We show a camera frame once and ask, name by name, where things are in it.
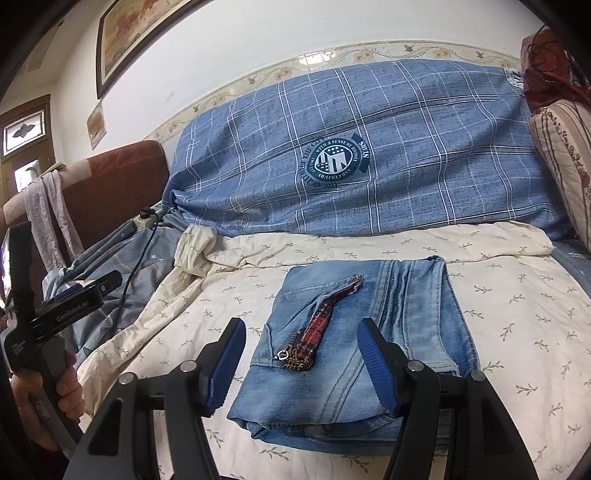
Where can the wooden door with glass panes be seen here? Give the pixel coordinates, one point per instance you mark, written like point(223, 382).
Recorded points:
point(25, 131)

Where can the small wall poster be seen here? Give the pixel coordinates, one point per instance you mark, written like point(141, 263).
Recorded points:
point(97, 124)

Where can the white power strip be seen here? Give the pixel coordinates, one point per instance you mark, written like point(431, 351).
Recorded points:
point(138, 222)

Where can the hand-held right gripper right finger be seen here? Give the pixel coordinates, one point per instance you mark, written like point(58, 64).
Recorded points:
point(376, 364)

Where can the grey star-print duvet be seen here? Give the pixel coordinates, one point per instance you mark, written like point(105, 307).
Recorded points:
point(138, 258)

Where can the dark-framed wall picture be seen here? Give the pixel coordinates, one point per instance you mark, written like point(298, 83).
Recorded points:
point(138, 32)

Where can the cream leaf-print blanket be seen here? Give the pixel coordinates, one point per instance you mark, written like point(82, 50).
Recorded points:
point(508, 300)

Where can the striped floral pillow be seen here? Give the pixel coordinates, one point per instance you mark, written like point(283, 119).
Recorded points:
point(568, 161)

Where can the brown padded headboard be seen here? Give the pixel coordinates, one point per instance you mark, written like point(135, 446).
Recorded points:
point(115, 184)

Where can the reddish-brown cloth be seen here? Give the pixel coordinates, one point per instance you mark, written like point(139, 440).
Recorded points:
point(549, 87)

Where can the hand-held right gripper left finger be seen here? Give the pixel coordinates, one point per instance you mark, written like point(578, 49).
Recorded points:
point(226, 364)

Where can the blue-grey bed sheet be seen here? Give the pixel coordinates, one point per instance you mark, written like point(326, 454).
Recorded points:
point(575, 258)

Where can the light blue denim pants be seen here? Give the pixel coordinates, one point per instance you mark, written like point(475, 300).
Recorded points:
point(415, 314)

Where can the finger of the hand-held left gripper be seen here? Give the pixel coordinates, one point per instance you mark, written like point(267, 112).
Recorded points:
point(74, 292)
point(108, 281)

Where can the person's left hand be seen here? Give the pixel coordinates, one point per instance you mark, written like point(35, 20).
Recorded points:
point(69, 383)

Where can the blue plaid quilt with emblem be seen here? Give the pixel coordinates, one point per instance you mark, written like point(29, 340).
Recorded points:
point(415, 184)

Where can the pale lilac hanging cloth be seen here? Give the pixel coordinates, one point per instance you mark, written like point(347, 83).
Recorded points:
point(46, 207)

